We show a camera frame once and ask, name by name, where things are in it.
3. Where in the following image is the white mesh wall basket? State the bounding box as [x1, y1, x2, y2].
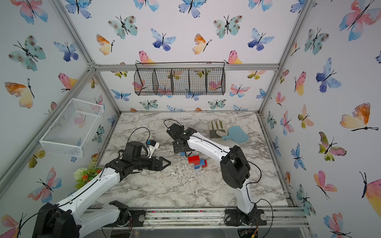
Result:
[39, 98, 104, 158]

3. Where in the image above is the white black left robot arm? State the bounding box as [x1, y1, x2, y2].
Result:
[32, 141, 171, 238]

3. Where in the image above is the potted artificial flower plant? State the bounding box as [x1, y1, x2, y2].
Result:
[73, 163, 103, 189]

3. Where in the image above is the grey white work glove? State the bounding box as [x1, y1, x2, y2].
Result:
[208, 120, 228, 139]

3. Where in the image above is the blue 2x4 lego brick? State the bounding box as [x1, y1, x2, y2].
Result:
[194, 159, 207, 170]

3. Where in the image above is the red 2x4 lego brick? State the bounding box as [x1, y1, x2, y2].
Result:
[188, 156, 200, 165]

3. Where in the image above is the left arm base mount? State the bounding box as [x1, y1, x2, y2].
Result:
[108, 208, 147, 228]

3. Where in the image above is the aluminium front rail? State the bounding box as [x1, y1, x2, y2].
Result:
[129, 206, 310, 229]

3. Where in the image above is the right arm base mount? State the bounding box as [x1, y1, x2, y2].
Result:
[224, 208, 267, 227]

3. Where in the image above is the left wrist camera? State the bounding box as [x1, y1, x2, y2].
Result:
[147, 140, 160, 158]

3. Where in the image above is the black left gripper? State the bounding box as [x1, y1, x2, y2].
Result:
[132, 155, 171, 172]

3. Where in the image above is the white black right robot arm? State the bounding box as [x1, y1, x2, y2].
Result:
[167, 124, 257, 221]

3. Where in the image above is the black wire wall basket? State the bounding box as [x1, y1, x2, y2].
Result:
[133, 61, 226, 96]

